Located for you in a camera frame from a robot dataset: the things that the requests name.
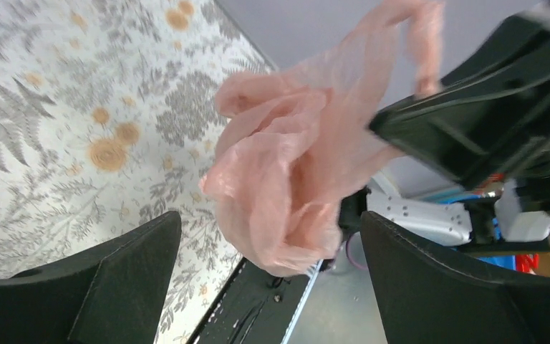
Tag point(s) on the floral patterned table mat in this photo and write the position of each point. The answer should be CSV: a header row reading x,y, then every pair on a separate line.
x,y
106,122

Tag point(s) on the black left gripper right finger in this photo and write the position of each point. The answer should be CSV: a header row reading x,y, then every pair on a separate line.
x,y
427,293

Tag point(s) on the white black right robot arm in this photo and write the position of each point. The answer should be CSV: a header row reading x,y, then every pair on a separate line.
x,y
502,216

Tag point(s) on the pink plastic trash bag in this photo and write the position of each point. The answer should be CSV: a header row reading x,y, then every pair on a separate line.
x,y
297,141

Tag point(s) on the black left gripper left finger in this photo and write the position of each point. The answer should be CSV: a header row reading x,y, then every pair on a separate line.
x,y
111,293

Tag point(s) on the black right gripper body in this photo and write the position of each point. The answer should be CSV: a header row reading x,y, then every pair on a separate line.
x,y
492,115

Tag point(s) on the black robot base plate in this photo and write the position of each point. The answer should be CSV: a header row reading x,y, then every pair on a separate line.
x,y
254,307

